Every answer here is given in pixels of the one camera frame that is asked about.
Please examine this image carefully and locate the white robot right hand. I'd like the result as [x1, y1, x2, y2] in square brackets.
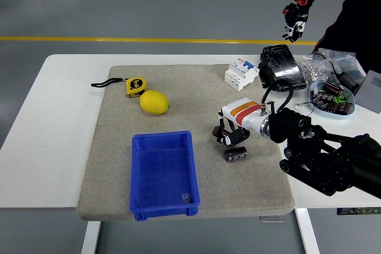
[216, 98, 271, 148]

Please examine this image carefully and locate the person's right hand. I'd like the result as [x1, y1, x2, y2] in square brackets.
[282, 1, 310, 43]

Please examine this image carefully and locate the blue plastic box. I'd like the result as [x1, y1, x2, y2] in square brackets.
[128, 130, 201, 222]

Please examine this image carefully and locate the grey box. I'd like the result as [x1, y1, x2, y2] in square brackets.
[354, 69, 381, 114]

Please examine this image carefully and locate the white circuit breaker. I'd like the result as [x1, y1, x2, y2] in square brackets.
[223, 59, 260, 91]

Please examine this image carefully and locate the black glossy case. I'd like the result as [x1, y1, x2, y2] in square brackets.
[258, 43, 308, 93]

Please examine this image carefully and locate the clear bag of metal washers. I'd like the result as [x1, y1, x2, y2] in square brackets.
[297, 53, 336, 84]

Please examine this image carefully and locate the grey-brown mat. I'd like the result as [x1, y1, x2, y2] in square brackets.
[76, 64, 295, 222]

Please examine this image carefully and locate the clear bag of blue parts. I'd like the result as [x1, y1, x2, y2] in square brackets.
[317, 48, 367, 85]

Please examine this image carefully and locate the light blue bowl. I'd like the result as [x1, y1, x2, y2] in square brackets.
[308, 80, 357, 120]

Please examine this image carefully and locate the person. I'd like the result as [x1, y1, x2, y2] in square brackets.
[293, 0, 381, 74]

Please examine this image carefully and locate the black power brick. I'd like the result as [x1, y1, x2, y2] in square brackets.
[339, 71, 363, 94]

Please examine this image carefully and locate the yellow lemon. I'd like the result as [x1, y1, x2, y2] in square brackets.
[139, 90, 170, 115]

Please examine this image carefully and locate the yellow tape measure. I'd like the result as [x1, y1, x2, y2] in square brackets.
[90, 76, 148, 99]

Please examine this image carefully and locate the table control panel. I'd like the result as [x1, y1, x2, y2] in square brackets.
[336, 207, 381, 216]

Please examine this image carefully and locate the white table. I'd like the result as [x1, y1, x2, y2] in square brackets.
[0, 54, 381, 254]

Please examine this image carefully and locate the thin wire with metal end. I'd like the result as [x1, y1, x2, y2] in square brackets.
[296, 102, 316, 115]

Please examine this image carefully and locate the clear bracket under table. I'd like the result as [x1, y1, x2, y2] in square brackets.
[259, 215, 285, 224]

